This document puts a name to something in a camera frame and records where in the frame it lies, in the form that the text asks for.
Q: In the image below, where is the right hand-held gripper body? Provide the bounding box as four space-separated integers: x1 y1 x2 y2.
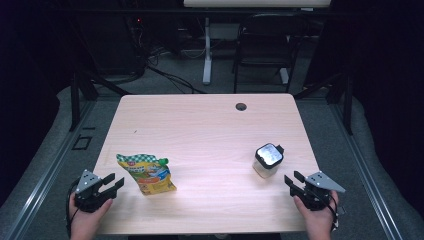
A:
290 170 347 212

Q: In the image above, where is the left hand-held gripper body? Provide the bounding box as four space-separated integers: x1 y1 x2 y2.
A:
73 169 114 214

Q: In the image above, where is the clear jar black flip lid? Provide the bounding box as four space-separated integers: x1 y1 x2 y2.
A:
252 142 285 180

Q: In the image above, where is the yellow spouted pouch green cap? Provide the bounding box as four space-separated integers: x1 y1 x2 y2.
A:
115 153 178 196

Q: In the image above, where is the person's right hand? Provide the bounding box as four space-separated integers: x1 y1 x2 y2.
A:
293 190 340 240

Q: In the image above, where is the person's left hand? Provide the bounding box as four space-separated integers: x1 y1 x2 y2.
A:
68 192 114 240

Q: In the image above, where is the short white desk leg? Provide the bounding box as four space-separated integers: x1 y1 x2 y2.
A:
279 66 290 85

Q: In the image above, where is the black curtain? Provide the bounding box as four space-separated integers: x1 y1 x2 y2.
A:
0 0 81 209
309 0 424 218

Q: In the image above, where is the dark computer tower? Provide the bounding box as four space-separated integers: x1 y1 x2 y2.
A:
78 14 144 76

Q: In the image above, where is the black folding chair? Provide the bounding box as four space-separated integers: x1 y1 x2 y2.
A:
232 13 309 94

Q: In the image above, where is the long white desk leg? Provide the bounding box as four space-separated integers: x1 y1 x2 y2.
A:
202 17 213 86

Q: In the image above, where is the white desk top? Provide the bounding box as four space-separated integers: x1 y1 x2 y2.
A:
183 0 333 9

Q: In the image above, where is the right hand-held gripper black cable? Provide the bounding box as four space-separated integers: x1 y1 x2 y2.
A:
313 189 346 233

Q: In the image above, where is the hand-held gripper black cable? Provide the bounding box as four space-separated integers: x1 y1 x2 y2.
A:
65 181 81 238
313 189 346 233

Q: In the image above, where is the left hand-held gripper black cable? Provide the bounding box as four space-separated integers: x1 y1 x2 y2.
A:
65 181 81 238

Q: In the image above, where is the aluminium floor rail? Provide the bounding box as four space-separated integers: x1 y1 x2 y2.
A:
328 99 404 240
3 99 96 240

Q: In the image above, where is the black metal frame stand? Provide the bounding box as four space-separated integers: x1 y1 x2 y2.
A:
293 71 354 136
69 69 131 132

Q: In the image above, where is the black floor cable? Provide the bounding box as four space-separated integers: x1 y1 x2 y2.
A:
146 64 208 95

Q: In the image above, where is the tangle of black cables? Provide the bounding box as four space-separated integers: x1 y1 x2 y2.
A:
128 19 168 68

